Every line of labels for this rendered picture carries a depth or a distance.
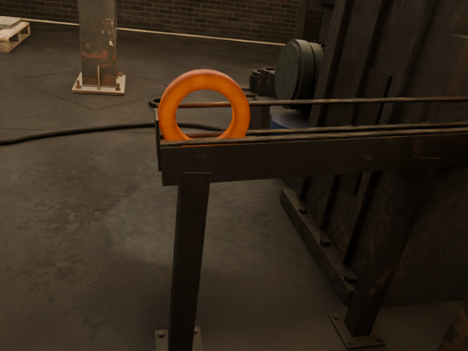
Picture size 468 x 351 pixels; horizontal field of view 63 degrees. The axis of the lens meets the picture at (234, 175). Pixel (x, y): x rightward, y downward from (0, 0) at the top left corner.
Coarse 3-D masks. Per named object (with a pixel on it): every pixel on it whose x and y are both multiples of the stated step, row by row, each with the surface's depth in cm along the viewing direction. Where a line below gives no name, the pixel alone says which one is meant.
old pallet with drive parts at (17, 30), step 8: (24, 24) 458; (0, 32) 399; (8, 32) 404; (16, 32) 416; (24, 32) 469; (0, 40) 377; (8, 40) 387; (16, 40) 426; (0, 48) 380; (8, 48) 387
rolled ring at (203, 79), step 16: (176, 80) 73; (192, 80) 72; (208, 80) 73; (224, 80) 73; (176, 96) 73; (240, 96) 75; (160, 112) 74; (240, 112) 77; (160, 128) 76; (176, 128) 76; (240, 128) 78
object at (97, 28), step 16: (80, 0) 279; (96, 0) 281; (112, 0) 283; (80, 16) 284; (96, 16) 286; (112, 16) 287; (80, 32) 289; (96, 32) 291; (112, 32) 291; (80, 48) 294; (96, 48) 296; (112, 48) 298; (96, 64) 302; (112, 64) 304; (80, 80) 320; (96, 80) 307; (112, 80) 310
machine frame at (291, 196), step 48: (336, 0) 146; (384, 0) 115; (432, 0) 97; (336, 48) 142; (384, 48) 118; (432, 48) 99; (336, 96) 144; (384, 96) 117; (432, 96) 99; (288, 192) 180; (336, 192) 145; (384, 192) 118; (432, 192) 110; (336, 240) 145; (432, 240) 120; (336, 288) 133; (432, 288) 131
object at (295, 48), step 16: (288, 48) 211; (304, 48) 200; (320, 48) 205; (288, 64) 211; (304, 64) 197; (320, 64) 201; (288, 80) 211; (304, 80) 199; (256, 96) 258; (288, 96) 210; (304, 96) 205; (256, 112) 251; (272, 112) 230; (288, 112) 234; (304, 112) 227; (256, 128) 251
